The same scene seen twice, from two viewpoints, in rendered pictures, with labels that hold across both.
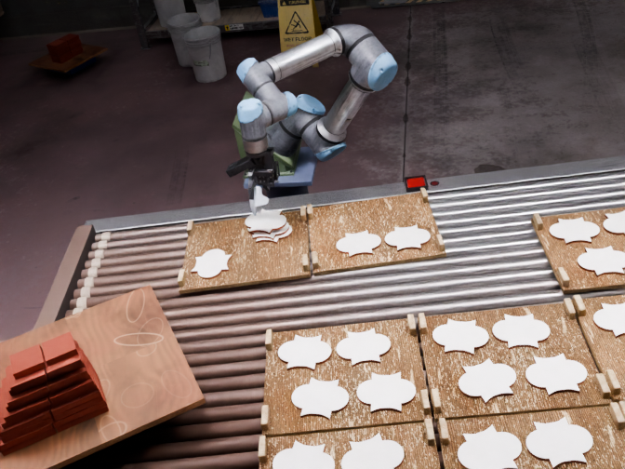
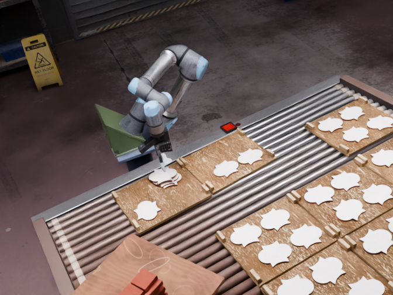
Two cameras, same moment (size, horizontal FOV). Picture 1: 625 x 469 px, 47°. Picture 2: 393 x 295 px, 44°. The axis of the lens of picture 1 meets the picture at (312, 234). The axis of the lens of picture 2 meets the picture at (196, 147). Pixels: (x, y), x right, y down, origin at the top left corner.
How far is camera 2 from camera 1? 0.92 m
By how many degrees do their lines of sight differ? 22
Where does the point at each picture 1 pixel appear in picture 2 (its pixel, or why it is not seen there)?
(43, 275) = not seen: outside the picture
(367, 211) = (215, 150)
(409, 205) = (235, 139)
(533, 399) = (376, 210)
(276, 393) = (248, 261)
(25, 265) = not seen: outside the picture
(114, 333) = (135, 268)
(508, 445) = (383, 235)
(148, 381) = (182, 284)
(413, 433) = (335, 249)
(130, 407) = not seen: outside the picture
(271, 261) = (182, 196)
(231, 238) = (145, 192)
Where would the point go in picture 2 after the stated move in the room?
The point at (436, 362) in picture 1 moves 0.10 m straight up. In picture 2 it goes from (317, 212) to (317, 195)
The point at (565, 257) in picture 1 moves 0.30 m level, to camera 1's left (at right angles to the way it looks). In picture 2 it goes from (335, 139) to (294, 164)
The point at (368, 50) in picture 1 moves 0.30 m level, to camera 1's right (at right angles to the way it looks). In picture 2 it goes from (192, 57) to (236, 37)
